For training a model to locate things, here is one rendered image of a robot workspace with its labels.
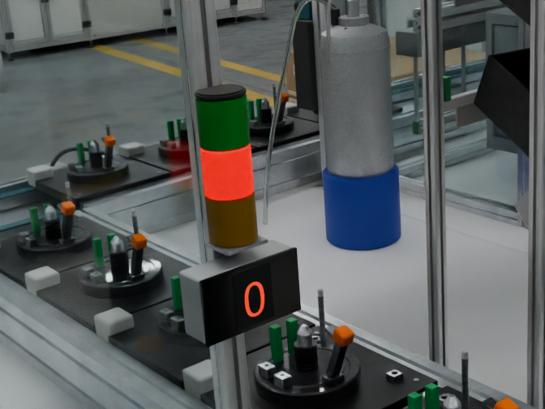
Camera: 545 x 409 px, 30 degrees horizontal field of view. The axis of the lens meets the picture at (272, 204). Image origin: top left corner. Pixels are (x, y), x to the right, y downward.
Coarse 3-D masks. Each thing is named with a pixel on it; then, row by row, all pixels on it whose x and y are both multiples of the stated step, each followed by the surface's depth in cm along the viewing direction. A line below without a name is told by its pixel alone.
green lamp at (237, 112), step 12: (204, 108) 97; (216, 108) 96; (228, 108) 97; (240, 108) 97; (204, 120) 97; (216, 120) 97; (228, 120) 97; (240, 120) 98; (204, 132) 98; (216, 132) 97; (228, 132) 97; (240, 132) 98; (204, 144) 98; (216, 144) 98; (228, 144) 98; (240, 144) 98
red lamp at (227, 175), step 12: (204, 156) 99; (216, 156) 98; (228, 156) 98; (240, 156) 98; (204, 168) 100; (216, 168) 99; (228, 168) 98; (240, 168) 99; (252, 168) 101; (204, 180) 100; (216, 180) 99; (228, 180) 99; (240, 180) 99; (252, 180) 101; (204, 192) 101; (216, 192) 99; (228, 192) 99; (240, 192) 99; (252, 192) 101
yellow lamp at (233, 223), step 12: (216, 204) 100; (228, 204) 100; (240, 204) 100; (252, 204) 101; (216, 216) 100; (228, 216) 100; (240, 216) 100; (252, 216) 101; (216, 228) 101; (228, 228) 100; (240, 228) 101; (252, 228) 102; (216, 240) 101; (228, 240) 101; (240, 240) 101; (252, 240) 102
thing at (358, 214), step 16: (336, 176) 204; (384, 176) 202; (336, 192) 204; (352, 192) 202; (368, 192) 201; (384, 192) 203; (336, 208) 205; (352, 208) 203; (368, 208) 202; (384, 208) 204; (400, 208) 209; (336, 224) 206; (352, 224) 204; (368, 224) 204; (384, 224) 205; (400, 224) 210; (336, 240) 208; (352, 240) 205; (368, 240) 205; (384, 240) 206
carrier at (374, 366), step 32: (320, 288) 136; (288, 320) 136; (320, 320) 137; (256, 352) 143; (288, 352) 137; (320, 352) 137; (352, 352) 141; (256, 384) 132; (288, 384) 128; (320, 384) 129; (352, 384) 129; (384, 384) 132; (416, 384) 131
